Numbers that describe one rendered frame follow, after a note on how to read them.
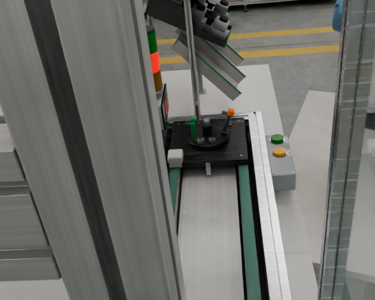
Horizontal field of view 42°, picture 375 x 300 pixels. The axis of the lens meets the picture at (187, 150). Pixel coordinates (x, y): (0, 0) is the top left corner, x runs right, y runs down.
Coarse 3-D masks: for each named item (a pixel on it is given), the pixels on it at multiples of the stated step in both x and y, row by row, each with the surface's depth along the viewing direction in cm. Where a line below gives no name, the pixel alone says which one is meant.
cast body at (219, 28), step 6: (216, 18) 157; (222, 18) 157; (228, 18) 158; (216, 24) 157; (222, 24) 157; (228, 24) 158; (204, 30) 162; (210, 30) 159; (216, 30) 159; (222, 30) 158; (228, 30) 161; (222, 36) 159
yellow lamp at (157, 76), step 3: (159, 72) 120; (153, 75) 119; (156, 75) 119; (159, 75) 120; (156, 78) 120; (159, 78) 121; (156, 81) 120; (159, 81) 121; (156, 84) 121; (159, 84) 121; (156, 87) 121; (159, 87) 122; (156, 90) 122
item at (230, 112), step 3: (231, 108) 149; (222, 111) 149; (225, 111) 149; (228, 111) 148; (231, 111) 147; (234, 111) 148; (225, 114) 148; (228, 114) 148; (231, 114) 148; (228, 117) 149; (231, 117) 149; (225, 120) 151; (228, 120) 150; (225, 123) 150; (228, 123) 150; (225, 126) 151; (225, 129) 152
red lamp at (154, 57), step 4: (156, 52) 117; (152, 56) 116; (156, 56) 117; (152, 60) 117; (156, 60) 118; (152, 64) 118; (156, 64) 118; (152, 68) 118; (156, 68) 119; (156, 72) 119
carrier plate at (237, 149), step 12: (216, 120) 163; (240, 120) 162; (180, 132) 159; (240, 132) 156; (180, 144) 154; (228, 144) 151; (240, 144) 150; (192, 156) 148; (204, 156) 147; (216, 156) 146; (228, 156) 146; (240, 156) 145
